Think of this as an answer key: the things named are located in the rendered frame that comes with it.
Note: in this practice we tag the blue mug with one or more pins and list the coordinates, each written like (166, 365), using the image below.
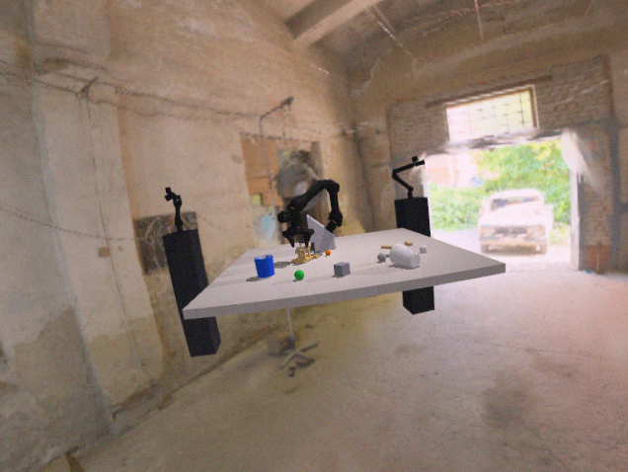
(265, 266)

